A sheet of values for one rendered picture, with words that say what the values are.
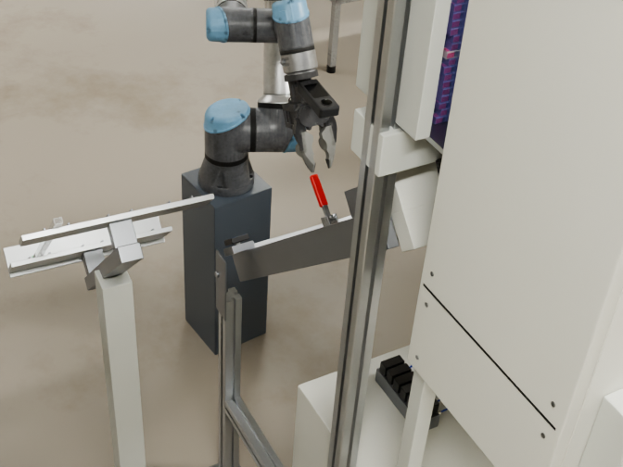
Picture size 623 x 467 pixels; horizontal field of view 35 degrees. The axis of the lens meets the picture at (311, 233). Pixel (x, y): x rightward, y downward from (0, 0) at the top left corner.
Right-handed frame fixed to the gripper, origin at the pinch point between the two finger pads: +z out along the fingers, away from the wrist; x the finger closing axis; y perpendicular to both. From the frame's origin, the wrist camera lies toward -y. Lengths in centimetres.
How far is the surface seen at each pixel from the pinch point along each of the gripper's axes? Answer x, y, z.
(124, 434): 52, 15, 50
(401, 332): -47, 63, 69
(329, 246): 21.0, -40.8, 6.5
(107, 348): 53, 3, 26
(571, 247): 21, -103, -3
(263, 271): 21.0, -8.1, 16.8
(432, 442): 4, -36, 52
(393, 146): 23, -71, -13
